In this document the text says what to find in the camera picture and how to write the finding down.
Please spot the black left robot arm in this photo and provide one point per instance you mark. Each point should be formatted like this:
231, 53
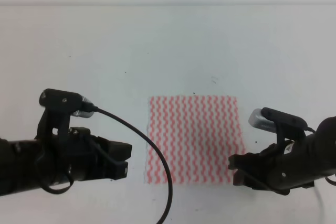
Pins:
29, 164

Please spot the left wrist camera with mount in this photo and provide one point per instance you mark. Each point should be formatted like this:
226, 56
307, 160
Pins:
59, 107

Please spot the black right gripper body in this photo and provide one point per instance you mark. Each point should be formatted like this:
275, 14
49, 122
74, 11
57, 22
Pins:
291, 168

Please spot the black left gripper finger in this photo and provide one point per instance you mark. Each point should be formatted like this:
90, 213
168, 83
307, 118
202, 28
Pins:
117, 150
115, 170

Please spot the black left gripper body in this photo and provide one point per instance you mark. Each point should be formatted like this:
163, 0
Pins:
81, 157

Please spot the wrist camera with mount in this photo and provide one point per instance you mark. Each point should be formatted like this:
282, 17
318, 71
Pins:
284, 125
59, 107

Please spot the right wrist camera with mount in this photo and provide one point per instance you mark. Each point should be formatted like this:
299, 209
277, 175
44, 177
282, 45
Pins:
284, 125

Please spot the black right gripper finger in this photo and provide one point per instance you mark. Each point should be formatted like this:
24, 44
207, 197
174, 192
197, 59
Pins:
241, 179
247, 161

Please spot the pink white wavy towel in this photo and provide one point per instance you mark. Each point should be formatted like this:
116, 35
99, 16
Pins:
196, 134

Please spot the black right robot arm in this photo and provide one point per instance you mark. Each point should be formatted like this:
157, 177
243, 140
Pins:
322, 147

